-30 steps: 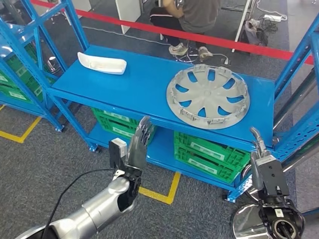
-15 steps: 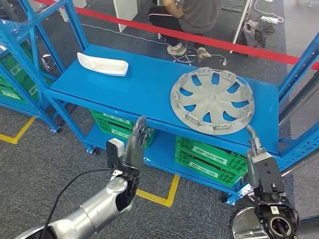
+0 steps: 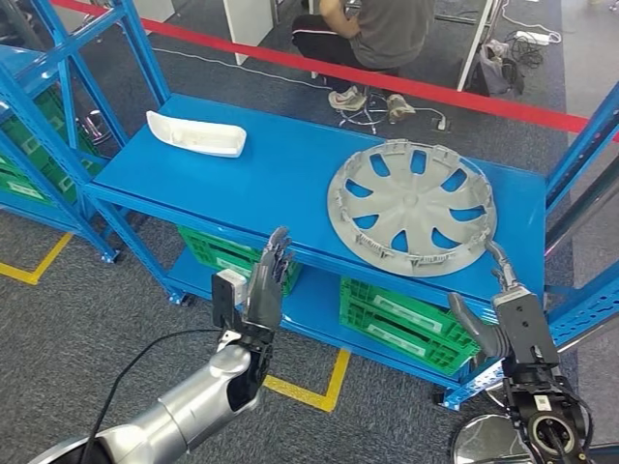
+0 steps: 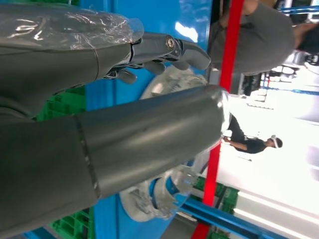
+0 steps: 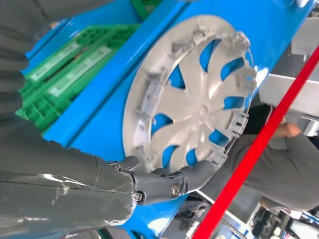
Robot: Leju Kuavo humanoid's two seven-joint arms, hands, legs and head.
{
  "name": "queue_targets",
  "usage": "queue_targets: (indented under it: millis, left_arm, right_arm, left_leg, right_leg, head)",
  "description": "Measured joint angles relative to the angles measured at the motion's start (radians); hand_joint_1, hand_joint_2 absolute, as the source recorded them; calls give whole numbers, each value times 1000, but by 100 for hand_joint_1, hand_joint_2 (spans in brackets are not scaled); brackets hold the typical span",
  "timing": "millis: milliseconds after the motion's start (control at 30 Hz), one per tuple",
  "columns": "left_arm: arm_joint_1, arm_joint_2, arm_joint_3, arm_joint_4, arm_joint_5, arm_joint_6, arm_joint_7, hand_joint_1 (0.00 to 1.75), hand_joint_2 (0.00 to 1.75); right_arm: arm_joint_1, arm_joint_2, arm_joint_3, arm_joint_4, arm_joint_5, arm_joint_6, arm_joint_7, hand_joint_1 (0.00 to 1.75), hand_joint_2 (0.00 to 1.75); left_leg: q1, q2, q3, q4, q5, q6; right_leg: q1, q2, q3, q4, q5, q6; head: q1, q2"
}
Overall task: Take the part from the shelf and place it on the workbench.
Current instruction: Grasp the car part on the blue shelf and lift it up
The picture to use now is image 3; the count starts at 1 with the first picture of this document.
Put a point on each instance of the chrome stool base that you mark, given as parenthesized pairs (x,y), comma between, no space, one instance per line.
(364,114)

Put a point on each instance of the grey bag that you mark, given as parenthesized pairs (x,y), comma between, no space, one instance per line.
(493,70)

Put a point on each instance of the white power strip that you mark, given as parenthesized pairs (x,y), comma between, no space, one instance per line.
(532,37)

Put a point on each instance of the steel barrier post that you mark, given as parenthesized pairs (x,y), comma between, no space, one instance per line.
(580,208)

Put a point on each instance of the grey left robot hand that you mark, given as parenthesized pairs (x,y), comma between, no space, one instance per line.
(265,298)

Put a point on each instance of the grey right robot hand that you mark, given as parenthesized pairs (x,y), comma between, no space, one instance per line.
(483,339)

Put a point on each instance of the stacked green plastic crates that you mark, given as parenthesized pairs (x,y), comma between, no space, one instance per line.
(29,166)

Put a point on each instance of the white desk leg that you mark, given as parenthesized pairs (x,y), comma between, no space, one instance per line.
(476,45)

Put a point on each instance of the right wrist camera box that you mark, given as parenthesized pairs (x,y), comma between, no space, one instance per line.
(527,330)

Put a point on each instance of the seated person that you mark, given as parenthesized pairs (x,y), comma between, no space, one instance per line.
(386,32)

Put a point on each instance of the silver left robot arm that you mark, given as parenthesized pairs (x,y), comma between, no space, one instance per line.
(193,403)

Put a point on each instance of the blue steel shelf rack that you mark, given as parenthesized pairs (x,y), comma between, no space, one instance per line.
(271,186)
(48,218)

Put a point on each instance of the chrome stanchion base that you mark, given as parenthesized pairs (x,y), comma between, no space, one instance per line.
(483,442)

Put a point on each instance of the yellow floor tape corner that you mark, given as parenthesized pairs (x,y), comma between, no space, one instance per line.
(334,384)

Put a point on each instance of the white plastic trim part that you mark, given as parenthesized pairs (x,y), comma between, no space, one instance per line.
(198,138)

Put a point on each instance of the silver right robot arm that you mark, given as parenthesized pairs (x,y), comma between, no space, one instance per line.
(551,429)

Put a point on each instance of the green plastic crate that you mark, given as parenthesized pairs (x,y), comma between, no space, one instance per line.
(217,253)
(411,333)

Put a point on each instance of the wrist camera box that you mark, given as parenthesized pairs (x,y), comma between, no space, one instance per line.
(527,330)
(225,298)

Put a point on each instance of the white cabinet panel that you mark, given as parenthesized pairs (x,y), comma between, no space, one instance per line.
(247,25)
(155,9)

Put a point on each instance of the grey plastic wheel hubcap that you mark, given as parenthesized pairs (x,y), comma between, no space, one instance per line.
(411,198)

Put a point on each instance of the red barrier tape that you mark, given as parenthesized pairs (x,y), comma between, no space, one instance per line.
(290,58)

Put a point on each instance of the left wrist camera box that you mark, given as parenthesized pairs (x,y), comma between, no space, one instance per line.
(225,298)

